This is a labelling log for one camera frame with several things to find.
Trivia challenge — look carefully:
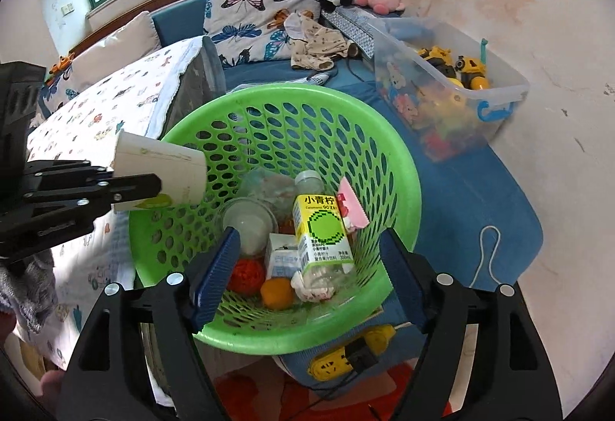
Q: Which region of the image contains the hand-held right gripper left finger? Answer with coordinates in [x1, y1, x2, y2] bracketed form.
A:
[57, 226, 241, 421]

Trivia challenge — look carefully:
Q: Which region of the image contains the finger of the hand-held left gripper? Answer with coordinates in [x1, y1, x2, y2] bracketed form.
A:
[0, 173, 163, 264]
[23, 159, 117, 187]

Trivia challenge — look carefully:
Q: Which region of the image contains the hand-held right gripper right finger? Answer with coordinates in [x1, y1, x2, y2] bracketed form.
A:
[379, 227, 563, 421]

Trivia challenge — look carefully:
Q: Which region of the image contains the red mesh net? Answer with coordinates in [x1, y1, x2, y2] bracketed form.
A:
[226, 258, 267, 295]

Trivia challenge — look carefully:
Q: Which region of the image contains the clear plastic cup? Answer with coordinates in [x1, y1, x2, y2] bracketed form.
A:
[221, 197, 281, 259]

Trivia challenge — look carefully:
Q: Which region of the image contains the orange fruit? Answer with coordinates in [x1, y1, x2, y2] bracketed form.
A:
[260, 277, 295, 311]

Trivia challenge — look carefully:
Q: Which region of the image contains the small white milk carton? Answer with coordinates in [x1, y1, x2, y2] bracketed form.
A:
[265, 233, 304, 280]

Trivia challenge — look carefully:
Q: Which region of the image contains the white paper cup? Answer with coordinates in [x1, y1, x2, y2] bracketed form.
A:
[113, 130, 209, 214]

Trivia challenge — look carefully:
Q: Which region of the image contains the pink white packet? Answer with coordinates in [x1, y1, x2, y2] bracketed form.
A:
[336, 176, 371, 232]

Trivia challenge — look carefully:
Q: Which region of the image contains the stained tissue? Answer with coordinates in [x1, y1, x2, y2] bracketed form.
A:
[290, 269, 338, 303]

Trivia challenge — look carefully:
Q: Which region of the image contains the clear bottle yellow-green label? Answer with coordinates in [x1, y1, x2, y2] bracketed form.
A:
[291, 171, 357, 293]

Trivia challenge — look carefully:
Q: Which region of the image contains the green plastic basket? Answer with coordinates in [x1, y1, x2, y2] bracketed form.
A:
[128, 83, 423, 356]

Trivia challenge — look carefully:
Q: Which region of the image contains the small butterfly print pillow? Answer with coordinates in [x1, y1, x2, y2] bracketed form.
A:
[35, 65, 80, 117]

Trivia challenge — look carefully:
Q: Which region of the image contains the orange toy figure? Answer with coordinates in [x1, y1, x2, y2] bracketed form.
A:
[47, 51, 76, 77]

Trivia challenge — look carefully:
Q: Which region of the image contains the black power adapter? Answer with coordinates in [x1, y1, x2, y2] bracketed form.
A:
[346, 338, 381, 372]

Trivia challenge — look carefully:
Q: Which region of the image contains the blue sofa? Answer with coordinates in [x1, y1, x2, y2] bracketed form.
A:
[151, 0, 545, 395]

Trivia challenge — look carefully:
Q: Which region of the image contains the yellow power strip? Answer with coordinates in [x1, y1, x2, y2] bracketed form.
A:
[307, 324, 396, 386]

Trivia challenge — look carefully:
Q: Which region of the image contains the beige pillow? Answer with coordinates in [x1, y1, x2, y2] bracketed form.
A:
[71, 10, 163, 82]

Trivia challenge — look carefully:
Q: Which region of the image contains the red mat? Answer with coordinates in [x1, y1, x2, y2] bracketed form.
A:
[213, 361, 453, 421]

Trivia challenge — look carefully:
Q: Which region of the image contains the pile of colourful toys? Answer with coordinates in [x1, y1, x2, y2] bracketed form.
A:
[379, 60, 487, 159]

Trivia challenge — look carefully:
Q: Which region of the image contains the yellow toy excavator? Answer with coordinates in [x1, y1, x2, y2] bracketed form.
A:
[454, 55, 494, 91]

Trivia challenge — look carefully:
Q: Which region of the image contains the clear plastic storage box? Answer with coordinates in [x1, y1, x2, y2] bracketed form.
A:
[372, 16, 531, 163]

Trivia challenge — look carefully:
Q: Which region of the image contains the white remote control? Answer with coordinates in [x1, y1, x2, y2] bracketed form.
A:
[292, 72, 333, 86]

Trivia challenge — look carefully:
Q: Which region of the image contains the yellow toy truck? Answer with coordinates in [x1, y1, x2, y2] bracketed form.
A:
[417, 45, 463, 79]

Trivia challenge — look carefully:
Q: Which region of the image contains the large butterfly print pillow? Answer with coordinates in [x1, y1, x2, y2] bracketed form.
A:
[202, 0, 322, 67]

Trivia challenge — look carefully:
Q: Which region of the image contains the black white patterned cloth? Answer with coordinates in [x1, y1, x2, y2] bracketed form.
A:
[320, 7, 381, 63]

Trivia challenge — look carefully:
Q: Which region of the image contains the beige printed garment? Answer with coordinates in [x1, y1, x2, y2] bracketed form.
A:
[284, 12, 350, 71]

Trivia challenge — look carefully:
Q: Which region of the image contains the white cord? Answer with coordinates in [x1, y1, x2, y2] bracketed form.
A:
[468, 224, 502, 290]

